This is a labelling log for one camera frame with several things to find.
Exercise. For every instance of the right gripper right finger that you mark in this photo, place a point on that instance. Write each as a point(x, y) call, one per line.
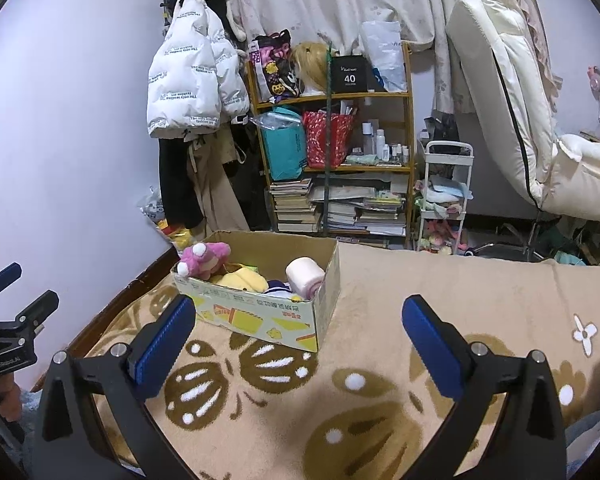
point(528, 440)

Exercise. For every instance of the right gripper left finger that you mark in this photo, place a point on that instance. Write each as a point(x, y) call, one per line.
point(70, 440)

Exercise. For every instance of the pink plush bear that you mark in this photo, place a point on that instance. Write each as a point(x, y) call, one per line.
point(202, 260)

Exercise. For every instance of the yellow hat plush doll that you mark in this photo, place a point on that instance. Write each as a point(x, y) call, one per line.
point(239, 277)

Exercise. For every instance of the dark blue plush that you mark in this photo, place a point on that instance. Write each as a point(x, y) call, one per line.
point(277, 286)

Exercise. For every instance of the pink square pig plush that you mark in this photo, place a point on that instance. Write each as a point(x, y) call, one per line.
point(304, 277)

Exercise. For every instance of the person's left hand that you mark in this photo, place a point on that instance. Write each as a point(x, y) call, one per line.
point(11, 405)

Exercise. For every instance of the plastic snack bag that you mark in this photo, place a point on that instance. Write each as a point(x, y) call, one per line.
point(151, 206)

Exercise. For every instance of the black garment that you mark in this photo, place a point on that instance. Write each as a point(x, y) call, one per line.
point(178, 192)

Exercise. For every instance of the beige trench coat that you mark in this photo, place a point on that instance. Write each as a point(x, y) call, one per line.
point(216, 197)

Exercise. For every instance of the cardboard box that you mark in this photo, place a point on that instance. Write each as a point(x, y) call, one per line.
point(281, 317)

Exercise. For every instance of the stack of books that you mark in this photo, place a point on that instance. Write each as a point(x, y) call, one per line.
point(293, 208)

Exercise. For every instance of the white rolling cart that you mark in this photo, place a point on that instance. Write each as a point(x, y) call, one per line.
point(443, 196)

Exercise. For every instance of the white puffer jacket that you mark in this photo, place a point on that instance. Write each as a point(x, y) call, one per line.
point(194, 81)

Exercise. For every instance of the teal bag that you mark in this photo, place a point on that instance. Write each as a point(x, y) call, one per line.
point(284, 142)

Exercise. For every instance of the red patterned bag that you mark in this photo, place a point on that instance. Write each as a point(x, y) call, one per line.
point(326, 140)

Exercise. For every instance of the wooden shelf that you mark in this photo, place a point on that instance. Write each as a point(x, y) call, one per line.
point(406, 167)

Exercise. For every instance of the blonde wig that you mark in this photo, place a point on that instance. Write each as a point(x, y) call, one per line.
point(310, 64)

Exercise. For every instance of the black box numbered 40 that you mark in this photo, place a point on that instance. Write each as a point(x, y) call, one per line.
point(348, 74)

